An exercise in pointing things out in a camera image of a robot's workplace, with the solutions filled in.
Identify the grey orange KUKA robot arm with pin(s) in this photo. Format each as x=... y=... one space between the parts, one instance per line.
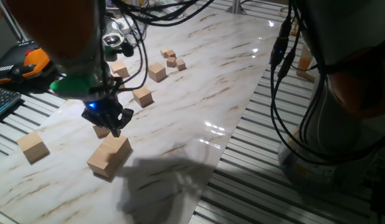
x=55 y=28

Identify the grey slanted metal pole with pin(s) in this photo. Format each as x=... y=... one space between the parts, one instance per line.
x=12 y=21

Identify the silver round dish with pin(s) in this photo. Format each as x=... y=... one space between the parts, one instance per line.
x=113 y=40

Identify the orange black teach pendant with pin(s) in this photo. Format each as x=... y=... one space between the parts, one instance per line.
x=27 y=65

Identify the wooden lattice rack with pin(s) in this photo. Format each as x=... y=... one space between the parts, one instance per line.
x=294 y=29

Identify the aluminium profile post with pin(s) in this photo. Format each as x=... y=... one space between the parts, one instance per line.
x=236 y=7

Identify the black computer keyboard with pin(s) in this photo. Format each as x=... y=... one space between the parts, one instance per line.
x=4 y=101

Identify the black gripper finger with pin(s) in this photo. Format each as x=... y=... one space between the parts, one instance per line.
x=127 y=115
x=100 y=124

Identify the white round puck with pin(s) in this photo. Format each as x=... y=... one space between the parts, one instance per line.
x=124 y=25

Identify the white marble pattern mat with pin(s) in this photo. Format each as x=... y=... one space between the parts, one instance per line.
x=186 y=102

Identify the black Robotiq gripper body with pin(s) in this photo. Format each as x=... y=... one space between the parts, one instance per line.
x=103 y=109

